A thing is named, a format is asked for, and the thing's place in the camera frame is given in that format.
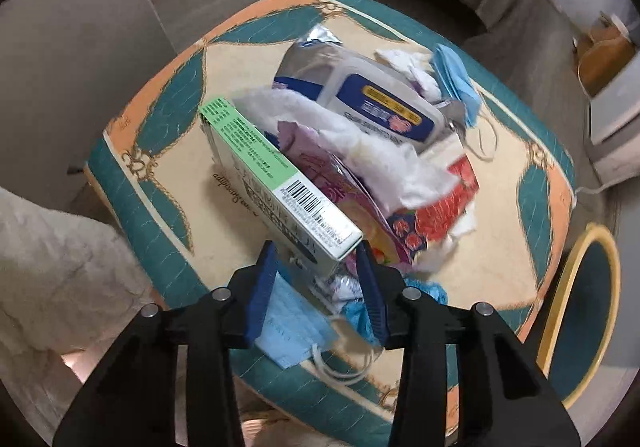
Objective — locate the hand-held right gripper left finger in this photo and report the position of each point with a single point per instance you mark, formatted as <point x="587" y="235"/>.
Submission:
<point x="262" y="287"/>

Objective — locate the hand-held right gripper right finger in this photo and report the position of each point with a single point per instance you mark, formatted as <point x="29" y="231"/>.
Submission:
<point x="372" y="297"/>

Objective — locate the yellow-rimmed teal trash bin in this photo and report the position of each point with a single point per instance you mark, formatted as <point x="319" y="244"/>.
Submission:
<point x="585" y="317"/>

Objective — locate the silver wet wipes pack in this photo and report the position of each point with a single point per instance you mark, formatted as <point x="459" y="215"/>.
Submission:
<point x="380" y="102"/>

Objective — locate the large crumpled white tissue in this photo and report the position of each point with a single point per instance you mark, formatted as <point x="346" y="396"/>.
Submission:
<point x="370" y="152"/>

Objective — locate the white cabinet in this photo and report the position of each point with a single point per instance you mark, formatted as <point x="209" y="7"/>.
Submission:
<point x="75" y="77"/>

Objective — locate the green and white medicine box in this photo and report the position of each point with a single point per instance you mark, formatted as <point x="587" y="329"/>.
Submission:
<point x="260" y="162"/>

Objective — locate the teal cloth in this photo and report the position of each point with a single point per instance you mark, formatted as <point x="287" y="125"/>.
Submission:
<point x="425" y="292"/>

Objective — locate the blue face mask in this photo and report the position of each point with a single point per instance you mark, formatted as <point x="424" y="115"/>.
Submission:
<point x="455" y="77"/>
<point x="295" y="332"/>

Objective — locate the printed quilted mat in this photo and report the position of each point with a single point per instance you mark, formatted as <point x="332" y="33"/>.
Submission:
<point x="240" y="67"/>

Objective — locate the red patterned wrapper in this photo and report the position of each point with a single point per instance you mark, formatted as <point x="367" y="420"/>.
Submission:
<point x="445" y="207"/>

